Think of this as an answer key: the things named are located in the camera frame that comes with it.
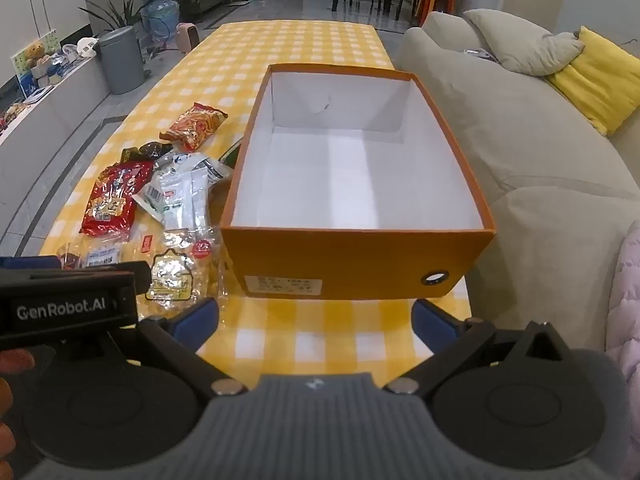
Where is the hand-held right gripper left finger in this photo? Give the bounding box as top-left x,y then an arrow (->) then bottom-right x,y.
134,298 -> 249,401

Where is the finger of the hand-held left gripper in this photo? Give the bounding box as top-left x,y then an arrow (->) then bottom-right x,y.
0,255 -> 60,272
0,261 -> 152,295

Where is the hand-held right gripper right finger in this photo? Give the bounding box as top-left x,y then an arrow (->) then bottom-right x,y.
381,298 -> 568,401

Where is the clear packet of yellow cookies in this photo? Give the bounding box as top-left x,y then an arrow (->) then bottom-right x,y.
142,232 -> 223,313

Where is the clear packet of white balls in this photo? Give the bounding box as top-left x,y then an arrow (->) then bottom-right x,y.
57,237 -> 148,273

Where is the small clear red-label packet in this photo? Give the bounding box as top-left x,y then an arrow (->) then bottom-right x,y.
190,227 -> 221,266

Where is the red snack packet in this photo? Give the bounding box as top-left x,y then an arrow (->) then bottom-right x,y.
80,160 -> 155,242

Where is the orange cardboard box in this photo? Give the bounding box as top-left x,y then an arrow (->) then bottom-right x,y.
220,62 -> 497,302

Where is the white and green snack packet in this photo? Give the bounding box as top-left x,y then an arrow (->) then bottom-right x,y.
132,152 -> 232,223

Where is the dark green snack packet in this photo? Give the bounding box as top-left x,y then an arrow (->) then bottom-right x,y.
220,139 -> 244,167

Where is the orange stick snack packet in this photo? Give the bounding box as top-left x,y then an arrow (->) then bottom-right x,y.
159,102 -> 230,153

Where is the person's left hand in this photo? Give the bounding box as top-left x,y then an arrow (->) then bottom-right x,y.
0,347 -> 37,463

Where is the white low cabinet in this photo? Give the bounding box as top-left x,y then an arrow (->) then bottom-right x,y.
0,45 -> 113,241

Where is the pile of colourful packets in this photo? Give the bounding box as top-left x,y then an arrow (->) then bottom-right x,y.
0,101 -> 28,133

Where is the beige sofa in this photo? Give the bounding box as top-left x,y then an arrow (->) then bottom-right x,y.
392,7 -> 640,361

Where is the lilac quilted jacket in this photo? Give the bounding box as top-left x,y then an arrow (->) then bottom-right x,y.
602,220 -> 640,411

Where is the plush bear picture card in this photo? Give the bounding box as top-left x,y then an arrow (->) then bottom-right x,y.
10,30 -> 63,101

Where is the grey trash bin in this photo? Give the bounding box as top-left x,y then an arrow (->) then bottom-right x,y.
97,25 -> 147,96

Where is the pink heater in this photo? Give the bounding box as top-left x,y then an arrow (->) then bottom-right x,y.
176,21 -> 202,53

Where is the long-leaved potted plant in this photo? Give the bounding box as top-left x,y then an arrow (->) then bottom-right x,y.
79,0 -> 151,36

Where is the blue water jug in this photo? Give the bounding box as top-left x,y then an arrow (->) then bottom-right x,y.
141,0 -> 181,43

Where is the yellow checked tablecloth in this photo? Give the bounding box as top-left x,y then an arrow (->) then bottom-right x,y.
37,19 -> 473,376

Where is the yellow cushion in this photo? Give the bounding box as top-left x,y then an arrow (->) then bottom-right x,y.
545,26 -> 640,136

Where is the beige cushion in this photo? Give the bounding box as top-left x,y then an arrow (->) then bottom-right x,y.
462,8 -> 586,77

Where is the orange stool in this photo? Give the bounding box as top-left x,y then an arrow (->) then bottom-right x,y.
414,0 -> 463,28

